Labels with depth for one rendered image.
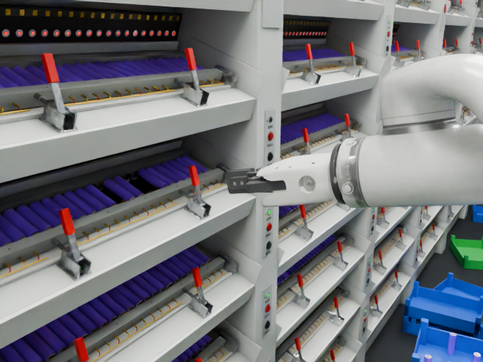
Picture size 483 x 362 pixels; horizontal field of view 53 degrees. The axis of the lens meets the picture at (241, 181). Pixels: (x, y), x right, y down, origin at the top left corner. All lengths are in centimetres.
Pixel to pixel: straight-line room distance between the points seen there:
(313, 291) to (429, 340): 37
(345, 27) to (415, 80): 112
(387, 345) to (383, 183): 176
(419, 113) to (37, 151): 43
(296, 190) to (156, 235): 30
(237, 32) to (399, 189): 53
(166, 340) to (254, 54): 54
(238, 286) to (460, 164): 64
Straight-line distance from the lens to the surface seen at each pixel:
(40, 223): 76
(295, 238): 128
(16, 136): 62
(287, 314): 134
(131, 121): 71
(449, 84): 49
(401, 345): 229
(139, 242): 78
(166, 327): 92
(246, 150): 98
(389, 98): 55
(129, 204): 82
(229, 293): 103
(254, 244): 104
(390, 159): 54
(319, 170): 57
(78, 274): 69
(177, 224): 84
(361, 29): 160
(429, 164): 53
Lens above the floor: 127
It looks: 17 degrees down
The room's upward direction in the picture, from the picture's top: straight up
